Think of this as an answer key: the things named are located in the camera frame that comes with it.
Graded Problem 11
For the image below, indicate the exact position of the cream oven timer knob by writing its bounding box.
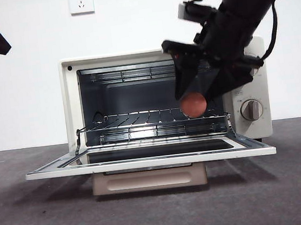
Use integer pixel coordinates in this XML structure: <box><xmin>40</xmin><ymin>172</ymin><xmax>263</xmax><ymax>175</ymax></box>
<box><xmin>239</xmin><ymin>98</ymin><xmax>265</xmax><ymax>122</ymax></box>

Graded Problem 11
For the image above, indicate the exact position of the oven door with brown handle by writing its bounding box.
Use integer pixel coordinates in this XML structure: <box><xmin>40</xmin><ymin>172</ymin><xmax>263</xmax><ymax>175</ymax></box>
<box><xmin>23</xmin><ymin>127</ymin><xmax>280</xmax><ymax>205</ymax></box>

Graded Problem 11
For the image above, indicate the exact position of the wire heating element guard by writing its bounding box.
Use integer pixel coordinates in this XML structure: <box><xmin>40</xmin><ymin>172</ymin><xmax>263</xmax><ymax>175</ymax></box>
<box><xmin>90</xmin><ymin>60</ymin><xmax>212</xmax><ymax>87</ymax></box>
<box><xmin>97</xmin><ymin>117</ymin><xmax>228</xmax><ymax>147</ymax></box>

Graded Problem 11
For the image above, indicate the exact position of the metal wire oven rack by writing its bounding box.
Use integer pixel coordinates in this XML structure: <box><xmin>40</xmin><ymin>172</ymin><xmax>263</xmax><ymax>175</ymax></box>
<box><xmin>74</xmin><ymin>101</ymin><xmax>231</xmax><ymax>134</ymax></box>

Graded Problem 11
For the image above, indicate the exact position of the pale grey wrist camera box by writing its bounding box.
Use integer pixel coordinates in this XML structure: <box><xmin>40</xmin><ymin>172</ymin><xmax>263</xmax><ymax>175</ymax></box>
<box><xmin>177</xmin><ymin>1</ymin><xmax>194</xmax><ymax>22</ymax></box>

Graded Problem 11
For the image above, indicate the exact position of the cream oven temperature knob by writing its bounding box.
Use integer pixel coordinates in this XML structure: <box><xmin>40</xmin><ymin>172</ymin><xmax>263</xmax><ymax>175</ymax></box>
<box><xmin>249</xmin><ymin>66</ymin><xmax>262</xmax><ymax>78</ymax></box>

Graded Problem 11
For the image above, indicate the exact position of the cream Toshiba toaster oven body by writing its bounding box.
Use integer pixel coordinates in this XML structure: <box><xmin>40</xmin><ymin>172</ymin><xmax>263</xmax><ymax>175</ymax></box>
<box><xmin>58</xmin><ymin>36</ymin><xmax>275</xmax><ymax>162</ymax></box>

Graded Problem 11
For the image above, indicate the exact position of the white wall power socket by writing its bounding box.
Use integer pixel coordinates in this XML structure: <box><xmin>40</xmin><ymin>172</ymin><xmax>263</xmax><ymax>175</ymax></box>
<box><xmin>69</xmin><ymin>0</ymin><xmax>96</xmax><ymax>17</ymax></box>

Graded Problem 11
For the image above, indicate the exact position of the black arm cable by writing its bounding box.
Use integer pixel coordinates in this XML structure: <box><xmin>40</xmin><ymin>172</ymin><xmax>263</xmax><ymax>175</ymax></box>
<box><xmin>255</xmin><ymin>2</ymin><xmax>284</xmax><ymax>61</ymax></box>

